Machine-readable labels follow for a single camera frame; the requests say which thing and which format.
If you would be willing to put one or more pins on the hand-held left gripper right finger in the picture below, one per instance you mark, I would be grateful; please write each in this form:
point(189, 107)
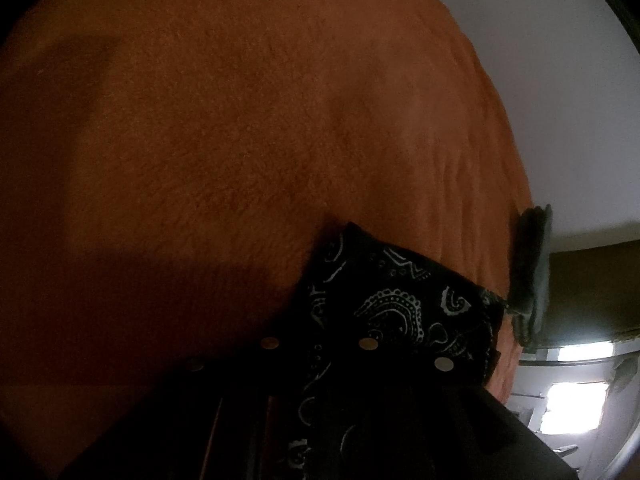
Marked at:
point(371, 356)

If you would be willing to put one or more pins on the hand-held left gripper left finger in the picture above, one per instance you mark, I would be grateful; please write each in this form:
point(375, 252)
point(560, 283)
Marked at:
point(270, 362)

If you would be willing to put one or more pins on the black paisley print cloth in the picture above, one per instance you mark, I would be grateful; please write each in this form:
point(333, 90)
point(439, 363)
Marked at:
point(395, 295)

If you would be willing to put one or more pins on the grey folded clothes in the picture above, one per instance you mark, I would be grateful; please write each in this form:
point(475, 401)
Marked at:
point(535, 270)

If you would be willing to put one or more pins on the bright window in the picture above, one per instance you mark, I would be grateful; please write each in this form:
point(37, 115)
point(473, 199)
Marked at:
point(572, 407)

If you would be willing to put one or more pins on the brown wooden board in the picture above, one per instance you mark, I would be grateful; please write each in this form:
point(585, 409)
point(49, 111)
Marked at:
point(590, 295)

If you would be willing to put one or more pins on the orange blanket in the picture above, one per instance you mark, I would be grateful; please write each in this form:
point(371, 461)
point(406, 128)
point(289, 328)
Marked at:
point(225, 135)

